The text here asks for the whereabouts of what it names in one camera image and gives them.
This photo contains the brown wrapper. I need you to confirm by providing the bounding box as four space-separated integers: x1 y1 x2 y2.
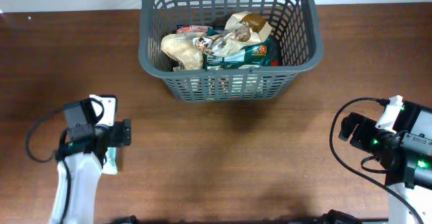
192 11 272 57
161 32 206 72

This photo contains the black right camera cable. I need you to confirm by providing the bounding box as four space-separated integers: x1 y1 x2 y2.
329 97 426 224

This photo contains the black left camera cable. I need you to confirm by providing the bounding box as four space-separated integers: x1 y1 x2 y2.
25 97 105 224

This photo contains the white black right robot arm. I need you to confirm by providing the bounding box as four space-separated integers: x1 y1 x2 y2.
329 95 431 223

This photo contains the grey plastic basket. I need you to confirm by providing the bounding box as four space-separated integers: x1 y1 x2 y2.
138 0 324 102

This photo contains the black camera cable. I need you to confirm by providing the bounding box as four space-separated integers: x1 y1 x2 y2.
25 97 105 224
329 97 426 224

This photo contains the green white snack bag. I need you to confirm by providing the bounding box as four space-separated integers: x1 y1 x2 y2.
203 30 277 70

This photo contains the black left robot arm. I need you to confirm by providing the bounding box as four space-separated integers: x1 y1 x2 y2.
49 94 132 223

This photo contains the light teal packet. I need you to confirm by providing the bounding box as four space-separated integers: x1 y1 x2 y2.
102 147 118 175

